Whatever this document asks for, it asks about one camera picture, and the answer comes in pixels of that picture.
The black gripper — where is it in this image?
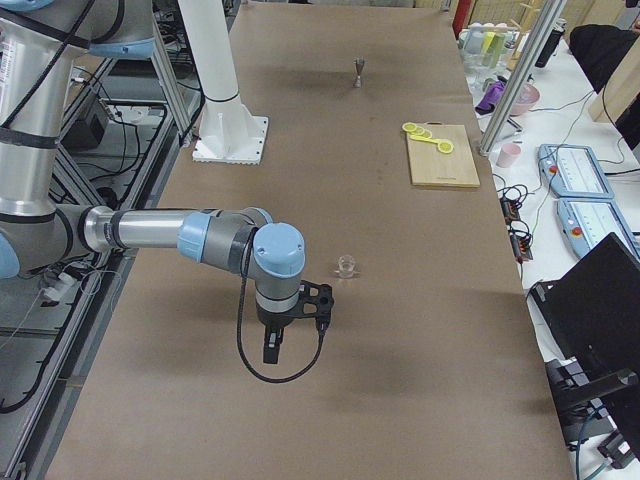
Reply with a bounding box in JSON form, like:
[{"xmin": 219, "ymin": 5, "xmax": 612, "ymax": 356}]
[{"xmin": 257, "ymin": 306, "xmax": 297, "ymax": 364}]

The clear glass shaker cup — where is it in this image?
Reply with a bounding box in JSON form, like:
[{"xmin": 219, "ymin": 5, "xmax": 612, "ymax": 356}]
[{"xmin": 335, "ymin": 254, "xmax": 360, "ymax": 279}]

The steel jigger measuring cup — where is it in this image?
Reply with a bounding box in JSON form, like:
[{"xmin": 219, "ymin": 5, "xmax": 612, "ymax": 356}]
[{"xmin": 353, "ymin": 57, "xmax": 365, "ymax": 88}]

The pink cup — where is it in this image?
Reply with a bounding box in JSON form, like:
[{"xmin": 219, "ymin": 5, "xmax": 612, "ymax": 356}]
[{"xmin": 496, "ymin": 142, "xmax": 522, "ymax": 169}]

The wooden cup rack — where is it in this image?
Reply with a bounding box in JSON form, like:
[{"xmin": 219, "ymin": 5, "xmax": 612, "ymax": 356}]
[{"xmin": 506, "ymin": 0, "xmax": 542, "ymax": 72}]

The wooden cutting board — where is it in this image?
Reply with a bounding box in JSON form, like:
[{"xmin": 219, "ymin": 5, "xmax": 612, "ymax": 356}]
[{"xmin": 403, "ymin": 122, "xmax": 480, "ymax": 188}]

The yellow plastic spoon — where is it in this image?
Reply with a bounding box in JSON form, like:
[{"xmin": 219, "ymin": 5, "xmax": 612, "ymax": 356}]
[{"xmin": 409, "ymin": 134, "xmax": 442, "ymax": 146}]

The lemon slice on spoon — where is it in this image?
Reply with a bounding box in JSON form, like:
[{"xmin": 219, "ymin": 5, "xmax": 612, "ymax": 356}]
[{"xmin": 438, "ymin": 142, "xmax": 454, "ymax": 154}]

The purple cloth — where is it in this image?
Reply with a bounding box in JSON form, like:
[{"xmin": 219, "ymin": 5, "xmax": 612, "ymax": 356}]
[{"xmin": 475, "ymin": 80, "xmax": 506, "ymax": 115}]

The pink bowl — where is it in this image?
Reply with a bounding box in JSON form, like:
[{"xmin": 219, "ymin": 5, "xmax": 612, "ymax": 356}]
[{"xmin": 510, "ymin": 83, "xmax": 540, "ymax": 116}]

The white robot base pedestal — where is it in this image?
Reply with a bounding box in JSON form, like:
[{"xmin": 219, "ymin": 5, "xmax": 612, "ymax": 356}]
[{"xmin": 179, "ymin": 0, "xmax": 269, "ymax": 165}]

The aluminium frame post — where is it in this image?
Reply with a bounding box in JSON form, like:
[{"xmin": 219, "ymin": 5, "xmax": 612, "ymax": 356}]
[{"xmin": 478, "ymin": 0, "xmax": 565, "ymax": 157}]

